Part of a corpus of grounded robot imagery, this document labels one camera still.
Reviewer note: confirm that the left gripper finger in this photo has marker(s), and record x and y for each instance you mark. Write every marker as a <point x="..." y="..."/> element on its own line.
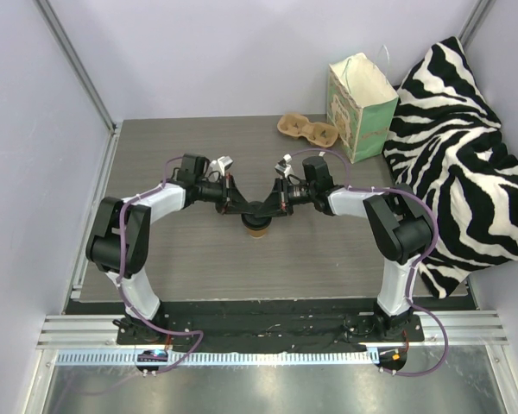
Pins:
<point x="253" y="206"/>
<point x="238" y="201"/>

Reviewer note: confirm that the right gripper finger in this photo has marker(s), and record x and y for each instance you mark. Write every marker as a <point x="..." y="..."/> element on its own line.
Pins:
<point x="265" y="198"/>
<point x="269" y="211"/>

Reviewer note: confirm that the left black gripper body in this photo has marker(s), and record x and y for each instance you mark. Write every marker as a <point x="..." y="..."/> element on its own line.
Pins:
<point x="230" y="194"/>

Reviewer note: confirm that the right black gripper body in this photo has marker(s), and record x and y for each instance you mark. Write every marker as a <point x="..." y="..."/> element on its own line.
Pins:
<point x="281" y="196"/>

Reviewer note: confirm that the black plastic cup lid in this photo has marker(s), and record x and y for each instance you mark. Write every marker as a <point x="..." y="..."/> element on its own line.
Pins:
<point x="252" y="221"/>

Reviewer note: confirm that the brown paper coffee cup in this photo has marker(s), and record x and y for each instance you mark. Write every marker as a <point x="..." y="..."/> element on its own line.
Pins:
<point x="256" y="231"/>

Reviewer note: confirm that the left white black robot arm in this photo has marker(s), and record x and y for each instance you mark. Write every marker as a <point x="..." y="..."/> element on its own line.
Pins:
<point x="119" y="239"/>

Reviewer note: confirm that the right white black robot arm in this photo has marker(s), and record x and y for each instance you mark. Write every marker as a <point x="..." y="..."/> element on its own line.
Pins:
<point x="402" y="226"/>

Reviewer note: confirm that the brown cardboard cup carrier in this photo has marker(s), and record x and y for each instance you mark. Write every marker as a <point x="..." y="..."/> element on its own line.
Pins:
<point x="319" y="134"/>

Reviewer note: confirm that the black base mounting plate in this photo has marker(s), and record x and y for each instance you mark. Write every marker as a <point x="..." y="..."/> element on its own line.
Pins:
<point x="260" y="326"/>

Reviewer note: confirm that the green paper gift bag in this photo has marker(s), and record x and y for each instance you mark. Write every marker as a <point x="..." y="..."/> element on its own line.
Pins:
<point x="360" y="103"/>

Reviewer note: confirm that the zebra print blanket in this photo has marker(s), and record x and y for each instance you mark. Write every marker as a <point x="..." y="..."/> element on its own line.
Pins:
<point x="446" y="143"/>

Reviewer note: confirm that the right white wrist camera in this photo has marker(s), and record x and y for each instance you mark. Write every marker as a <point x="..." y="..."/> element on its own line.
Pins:
<point x="284" y="168"/>

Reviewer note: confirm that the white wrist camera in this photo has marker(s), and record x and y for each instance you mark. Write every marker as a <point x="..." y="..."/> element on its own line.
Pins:
<point x="221" y="165"/>
<point x="284" y="168"/>

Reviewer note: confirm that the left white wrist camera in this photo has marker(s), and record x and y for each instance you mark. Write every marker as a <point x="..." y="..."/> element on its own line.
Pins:
<point x="221" y="165"/>

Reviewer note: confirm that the white slotted cable duct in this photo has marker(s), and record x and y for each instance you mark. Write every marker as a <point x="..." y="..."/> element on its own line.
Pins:
<point x="155" y="357"/>

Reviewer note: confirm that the aluminium frame rail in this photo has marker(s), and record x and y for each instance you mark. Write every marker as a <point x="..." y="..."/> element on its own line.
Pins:
<point x="463" y="327"/>

